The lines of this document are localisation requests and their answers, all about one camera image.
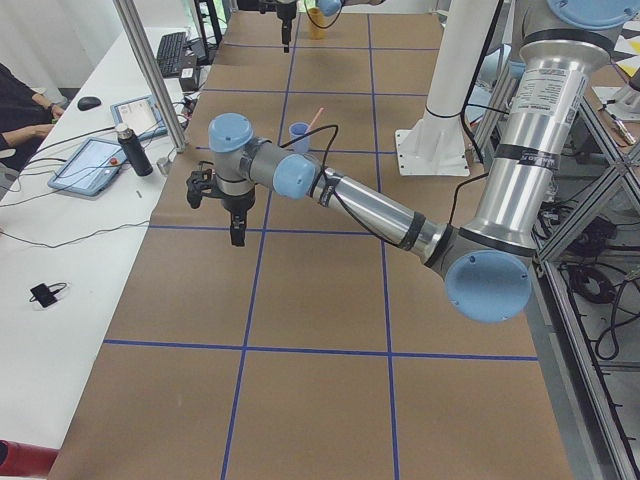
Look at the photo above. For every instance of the white camera mast pedestal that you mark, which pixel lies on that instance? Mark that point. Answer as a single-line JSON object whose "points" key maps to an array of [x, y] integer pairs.
{"points": [[435, 145]]}

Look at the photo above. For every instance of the black water bottle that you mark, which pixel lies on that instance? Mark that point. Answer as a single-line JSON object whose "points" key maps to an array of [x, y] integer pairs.
{"points": [[133, 150]]}

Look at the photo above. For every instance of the tan bamboo cup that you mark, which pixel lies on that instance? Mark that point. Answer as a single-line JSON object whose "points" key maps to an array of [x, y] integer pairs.
{"points": [[316, 21]]}

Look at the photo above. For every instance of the black computer mouse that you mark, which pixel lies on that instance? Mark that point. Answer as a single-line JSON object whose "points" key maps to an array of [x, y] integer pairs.
{"points": [[88, 102]]}

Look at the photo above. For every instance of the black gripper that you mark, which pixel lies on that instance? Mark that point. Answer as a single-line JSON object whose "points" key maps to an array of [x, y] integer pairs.
{"points": [[237, 203]]}

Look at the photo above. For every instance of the blue teach pendant tablet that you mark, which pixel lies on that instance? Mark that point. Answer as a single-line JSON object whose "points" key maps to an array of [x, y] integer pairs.
{"points": [[90, 170]]}

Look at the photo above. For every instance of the black power adapter box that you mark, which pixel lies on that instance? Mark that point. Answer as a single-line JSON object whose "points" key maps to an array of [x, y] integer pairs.
{"points": [[189, 78]]}

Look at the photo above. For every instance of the red object at corner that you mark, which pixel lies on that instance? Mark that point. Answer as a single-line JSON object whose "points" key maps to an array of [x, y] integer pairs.
{"points": [[26, 460]]}

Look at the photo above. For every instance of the seated person in black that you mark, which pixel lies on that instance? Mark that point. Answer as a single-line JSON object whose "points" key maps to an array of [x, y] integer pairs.
{"points": [[27, 117]]}

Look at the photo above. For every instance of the light blue plastic cup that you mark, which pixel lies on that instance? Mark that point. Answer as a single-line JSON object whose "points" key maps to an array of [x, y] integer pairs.
{"points": [[299, 143]]}

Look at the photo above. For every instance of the pink chopstick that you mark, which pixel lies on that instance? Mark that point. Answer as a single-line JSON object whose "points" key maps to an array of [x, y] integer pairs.
{"points": [[314, 120]]}

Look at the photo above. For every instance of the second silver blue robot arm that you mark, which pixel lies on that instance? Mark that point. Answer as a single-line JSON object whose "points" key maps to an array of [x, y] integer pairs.
{"points": [[332, 7]]}

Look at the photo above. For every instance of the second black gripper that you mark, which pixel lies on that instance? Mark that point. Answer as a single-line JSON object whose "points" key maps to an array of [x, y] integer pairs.
{"points": [[285, 15]]}

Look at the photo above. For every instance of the small black device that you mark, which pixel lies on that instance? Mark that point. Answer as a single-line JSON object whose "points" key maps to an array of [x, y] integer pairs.
{"points": [[46, 295]]}

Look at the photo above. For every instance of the black keyboard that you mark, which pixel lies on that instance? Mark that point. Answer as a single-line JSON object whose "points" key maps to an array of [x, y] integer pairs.
{"points": [[170, 53]]}

